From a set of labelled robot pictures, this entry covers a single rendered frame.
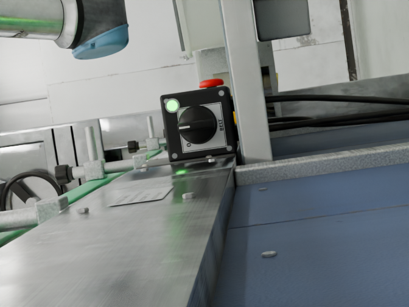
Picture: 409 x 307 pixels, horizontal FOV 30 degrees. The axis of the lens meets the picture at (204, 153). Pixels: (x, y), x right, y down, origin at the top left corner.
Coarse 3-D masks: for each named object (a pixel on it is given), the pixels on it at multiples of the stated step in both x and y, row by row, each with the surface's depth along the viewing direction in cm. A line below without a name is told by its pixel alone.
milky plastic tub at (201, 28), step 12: (180, 0) 116; (192, 0) 117; (204, 0) 118; (216, 0) 118; (180, 12) 117; (192, 12) 118; (204, 12) 119; (216, 12) 119; (180, 24) 119; (192, 24) 120; (204, 24) 120; (216, 24) 120; (192, 36) 121; (204, 36) 121; (216, 36) 121; (192, 48) 122
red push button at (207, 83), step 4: (204, 80) 119; (208, 80) 118; (212, 80) 118; (216, 80) 118; (220, 80) 118; (200, 84) 119; (204, 84) 118; (208, 84) 118; (212, 84) 118; (216, 84) 118; (220, 84) 118
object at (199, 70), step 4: (196, 52) 166; (196, 56) 166; (200, 56) 167; (196, 60) 165; (200, 60) 166; (196, 64) 165; (200, 64) 166; (200, 68) 165; (200, 72) 165; (200, 76) 165; (200, 80) 165; (200, 88) 166; (204, 88) 166
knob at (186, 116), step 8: (184, 112) 86; (192, 112) 86; (200, 112) 86; (208, 112) 86; (184, 120) 86; (192, 120) 86; (200, 120) 86; (208, 120) 85; (216, 120) 87; (184, 128) 85; (192, 128) 85; (200, 128) 85; (208, 128) 85; (216, 128) 87; (184, 136) 86; (192, 136) 86; (200, 136) 86; (208, 136) 86
